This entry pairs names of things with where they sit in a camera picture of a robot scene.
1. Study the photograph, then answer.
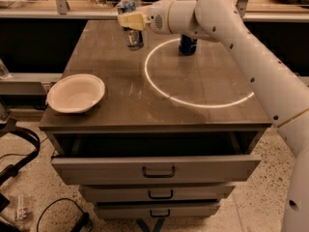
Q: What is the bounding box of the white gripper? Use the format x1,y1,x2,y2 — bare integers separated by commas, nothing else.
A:
118,0,170,34

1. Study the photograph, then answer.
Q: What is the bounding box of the redbull can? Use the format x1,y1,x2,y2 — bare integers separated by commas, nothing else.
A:
117,0,144,51

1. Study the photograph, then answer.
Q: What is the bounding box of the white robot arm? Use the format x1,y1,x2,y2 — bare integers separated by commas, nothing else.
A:
118,0,309,232

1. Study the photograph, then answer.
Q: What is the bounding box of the blue pepsi can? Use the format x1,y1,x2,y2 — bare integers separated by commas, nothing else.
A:
179,35,197,55

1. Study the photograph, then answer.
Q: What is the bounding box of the white paper bowl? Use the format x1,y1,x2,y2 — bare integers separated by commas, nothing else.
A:
46,74,105,113

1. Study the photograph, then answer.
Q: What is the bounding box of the grey drawer cabinet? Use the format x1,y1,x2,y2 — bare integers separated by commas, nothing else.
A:
41,21,268,232

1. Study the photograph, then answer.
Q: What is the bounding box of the clear plastic bottle on floor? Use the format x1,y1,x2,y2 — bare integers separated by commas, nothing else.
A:
15,194,28,222

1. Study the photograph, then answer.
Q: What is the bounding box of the metal railing frame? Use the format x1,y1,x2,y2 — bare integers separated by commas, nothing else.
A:
0,0,309,22

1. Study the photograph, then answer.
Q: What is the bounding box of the top drawer with black handle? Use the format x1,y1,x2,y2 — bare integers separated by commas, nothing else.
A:
52,155,261,186

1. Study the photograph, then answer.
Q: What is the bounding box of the drawer with black handle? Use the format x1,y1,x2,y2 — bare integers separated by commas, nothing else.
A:
52,155,261,186
79,184,235,203
94,200,220,219

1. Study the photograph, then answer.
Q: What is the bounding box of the middle drawer with black handle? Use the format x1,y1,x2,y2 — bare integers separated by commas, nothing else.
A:
79,184,235,203

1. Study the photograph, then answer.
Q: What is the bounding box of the bottom drawer with black handle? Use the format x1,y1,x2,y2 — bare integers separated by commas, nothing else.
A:
94,200,220,219

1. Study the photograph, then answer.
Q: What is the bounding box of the black strap at left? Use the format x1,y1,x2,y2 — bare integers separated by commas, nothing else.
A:
0,118,42,187

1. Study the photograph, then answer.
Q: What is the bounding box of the black cable on floor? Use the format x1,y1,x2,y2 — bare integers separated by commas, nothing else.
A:
36,197,94,232

